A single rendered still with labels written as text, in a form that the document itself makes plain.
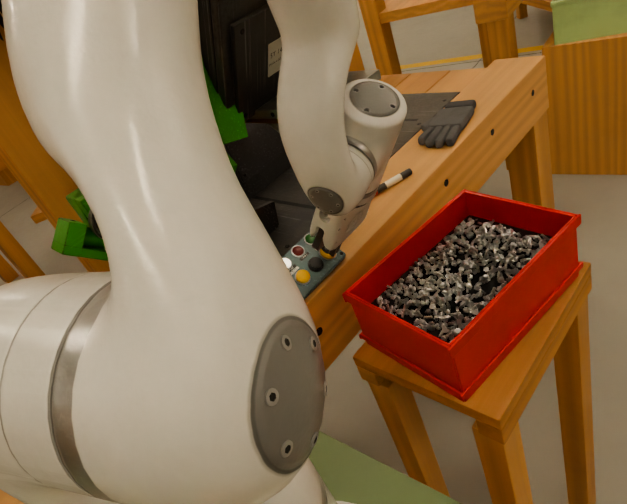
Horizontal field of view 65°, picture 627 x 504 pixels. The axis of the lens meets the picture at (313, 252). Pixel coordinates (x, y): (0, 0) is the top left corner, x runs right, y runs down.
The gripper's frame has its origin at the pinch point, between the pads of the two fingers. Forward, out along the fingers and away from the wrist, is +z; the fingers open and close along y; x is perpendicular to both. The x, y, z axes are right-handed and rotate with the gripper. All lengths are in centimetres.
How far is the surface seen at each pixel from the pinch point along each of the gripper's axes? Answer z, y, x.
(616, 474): 58, 33, -83
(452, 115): 5, 51, 3
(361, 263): 6.3, 4.4, -5.1
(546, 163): 29, 85, -21
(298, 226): 14.5, 7.4, 11.5
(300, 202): 18.2, 15.0, 16.8
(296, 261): 3.1, -5.3, 2.8
